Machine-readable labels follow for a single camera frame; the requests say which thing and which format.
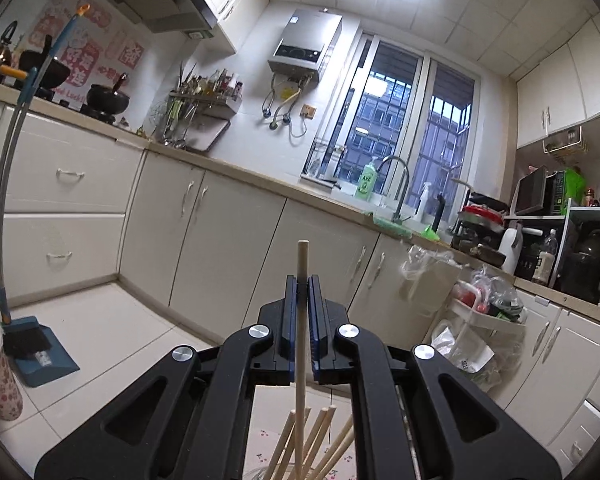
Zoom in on pot with red lid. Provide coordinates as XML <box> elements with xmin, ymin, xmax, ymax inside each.
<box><xmin>452</xmin><ymin>202</ymin><xmax>509</xmax><ymax>252</ymax></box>

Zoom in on white wire basket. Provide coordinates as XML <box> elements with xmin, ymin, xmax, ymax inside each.
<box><xmin>542</xmin><ymin>127</ymin><xmax>589</xmax><ymax>154</ymax></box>

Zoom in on gas stove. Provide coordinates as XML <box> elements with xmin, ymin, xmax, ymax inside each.
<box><xmin>35</xmin><ymin>87</ymin><xmax>121</xmax><ymax>127</ymax></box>

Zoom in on wall water heater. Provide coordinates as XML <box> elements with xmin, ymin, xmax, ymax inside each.
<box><xmin>267</xmin><ymin>9</ymin><xmax>344</xmax><ymax>82</ymax></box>

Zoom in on cherry print tablecloth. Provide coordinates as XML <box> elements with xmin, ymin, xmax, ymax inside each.
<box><xmin>245</xmin><ymin>422</ymin><xmax>358</xmax><ymax>480</ymax></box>

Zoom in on black microwave oven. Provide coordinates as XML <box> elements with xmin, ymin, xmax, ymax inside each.
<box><xmin>515</xmin><ymin>166</ymin><xmax>568</xmax><ymax>217</ymax></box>

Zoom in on bunch of wooden chopsticks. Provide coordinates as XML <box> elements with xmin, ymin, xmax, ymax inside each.
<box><xmin>262</xmin><ymin>402</ymin><xmax>357</xmax><ymax>480</ymax></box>

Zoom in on blue dustpan with broom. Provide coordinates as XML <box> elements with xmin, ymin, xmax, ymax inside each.
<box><xmin>0</xmin><ymin>4</ymin><xmax>52</xmax><ymax>360</ymax></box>

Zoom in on clear plastic bottle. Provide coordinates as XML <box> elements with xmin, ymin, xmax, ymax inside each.
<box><xmin>532</xmin><ymin>230</ymin><xmax>559</xmax><ymax>284</ymax></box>

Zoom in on wire dish rack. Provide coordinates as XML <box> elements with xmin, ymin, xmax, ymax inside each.
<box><xmin>302</xmin><ymin>140</ymin><xmax>348</xmax><ymax>186</ymax></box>

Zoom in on floral print cylinder container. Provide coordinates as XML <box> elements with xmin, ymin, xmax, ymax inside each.
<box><xmin>0</xmin><ymin>350</ymin><xmax>24</xmax><ymax>422</ymax></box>

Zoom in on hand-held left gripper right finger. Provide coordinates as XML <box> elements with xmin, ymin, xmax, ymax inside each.
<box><xmin>307</xmin><ymin>274</ymin><xmax>563</xmax><ymax>480</ymax></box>

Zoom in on cream wall cabinets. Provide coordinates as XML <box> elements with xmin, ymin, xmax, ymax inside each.
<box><xmin>195</xmin><ymin>0</ymin><xmax>272</xmax><ymax>54</ymax></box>
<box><xmin>515</xmin><ymin>12</ymin><xmax>600</xmax><ymax>151</ymax></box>

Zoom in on hanging clear plastic bag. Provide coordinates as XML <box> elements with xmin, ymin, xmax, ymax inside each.
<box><xmin>400</xmin><ymin>245</ymin><xmax>457</xmax><ymax>287</ymax></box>

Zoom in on water heater hoses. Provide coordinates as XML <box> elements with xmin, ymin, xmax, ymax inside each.
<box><xmin>260</xmin><ymin>77</ymin><xmax>314</xmax><ymax>147</ymax></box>

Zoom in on cutting board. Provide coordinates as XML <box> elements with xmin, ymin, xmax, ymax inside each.
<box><xmin>192</xmin><ymin>115</ymin><xmax>231</xmax><ymax>154</ymax></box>

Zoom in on black bottle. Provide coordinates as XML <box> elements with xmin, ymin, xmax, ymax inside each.
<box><xmin>432</xmin><ymin>193</ymin><xmax>447</xmax><ymax>232</ymax></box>

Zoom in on curved metal faucet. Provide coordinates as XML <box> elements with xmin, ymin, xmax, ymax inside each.
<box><xmin>377</xmin><ymin>156</ymin><xmax>412</xmax><ymax>224</ymax></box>

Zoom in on green dish soap bottle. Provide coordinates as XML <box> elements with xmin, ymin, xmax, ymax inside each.
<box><xmin>355</xmin><ymin>157</ymin><xmax>381</xmax><ymax>201</ymax></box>

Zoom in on pink wall poster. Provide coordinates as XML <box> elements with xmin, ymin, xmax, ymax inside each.
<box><xmin>27</xmin><ymin>0</ymin><xmax>143</xmax><ymax>103</ymax></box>

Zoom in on barred window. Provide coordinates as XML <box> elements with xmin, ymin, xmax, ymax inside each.
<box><xmin>325</xmin><ymin>30</ymin><xmax>482</xmax><ymax>221</ymax></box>

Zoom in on black kitchen appliance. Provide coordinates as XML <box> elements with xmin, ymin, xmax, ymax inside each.
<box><xmin>572</xmin><ymin>230</ymin><xmax>600</xmax><ymax>302</ymax></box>

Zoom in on cream kitchen base cabinets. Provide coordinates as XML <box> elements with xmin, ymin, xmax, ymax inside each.
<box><xmin>0</xmin><ymin>95</ymin><xmax>600</xmax><ymax>466</ymax></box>

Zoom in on black wok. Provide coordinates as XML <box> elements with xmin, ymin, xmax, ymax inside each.
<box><xmin>86</xmin><ymin>73</ymin><xmax>132</xmax><ymax>117</ymax></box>
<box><xmin>19</xmin><ymin>35</ymin><xmax>72</xmax><ymax>94</ymax></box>

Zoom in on white thermos jug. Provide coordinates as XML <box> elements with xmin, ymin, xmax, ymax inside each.
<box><xmin>497</xmin><ymin>225</ymin><xmax>543</xmax><ymax>277</ymax></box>

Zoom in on white spray bottle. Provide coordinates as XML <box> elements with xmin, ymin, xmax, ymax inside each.
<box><xmin>416</xmin><ymin>181</ymin><xmax>432</xmax><ymax>221</ymax></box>

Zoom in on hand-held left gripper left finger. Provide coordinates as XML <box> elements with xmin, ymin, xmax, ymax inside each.
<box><xmin>34</xmin><ymin>274</ymin><xmax>301</xmax><ymax>480</ymax></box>

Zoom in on light wooden chopstick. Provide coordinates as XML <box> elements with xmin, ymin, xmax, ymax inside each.
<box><xmin>292</xmin><ymin>240</ymin><xmax>312</xmax><ymax>480</ymax></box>

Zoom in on green dish cloth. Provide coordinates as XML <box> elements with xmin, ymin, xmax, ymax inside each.
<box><xmin>372</xmin><ymin>212</ymin><xmax>413</xmax><ymax>237</ymax></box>

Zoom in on white counter shelf rack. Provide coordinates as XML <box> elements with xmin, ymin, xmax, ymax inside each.
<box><xmin>502</xmin><ymin>199</ymin><xmax>600</xmax><ymax>292</ymax></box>

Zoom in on wall utensil rack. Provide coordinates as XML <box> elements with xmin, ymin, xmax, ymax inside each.
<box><xmin>150</xmin><ymin>62</ymin><xmax>244</xmax><ymax>150</ymax></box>

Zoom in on green plastic bag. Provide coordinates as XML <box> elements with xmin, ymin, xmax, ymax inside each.
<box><xmin>562</xmin><ymin>167</ymin><xmax>587</xmax><ymax>209</ymax></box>

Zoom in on white trolley with bags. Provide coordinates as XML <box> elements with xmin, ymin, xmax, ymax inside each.
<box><xmin>430</xmin><ymin>265</ymin><xmax>529</xmax><ymax>392</ymax></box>

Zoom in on clear glass jar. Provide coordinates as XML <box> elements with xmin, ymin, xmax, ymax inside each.
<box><xmin>245</xmin><ymin>462</ymin><xmax>361</xmax><ymax>480</ymax></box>

